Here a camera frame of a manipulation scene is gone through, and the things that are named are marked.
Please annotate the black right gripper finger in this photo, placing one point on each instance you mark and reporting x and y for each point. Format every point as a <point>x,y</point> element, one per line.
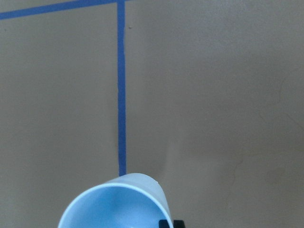
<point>176,224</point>

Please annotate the light blue cup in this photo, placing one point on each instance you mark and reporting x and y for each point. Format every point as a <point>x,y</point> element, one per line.
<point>133,200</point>

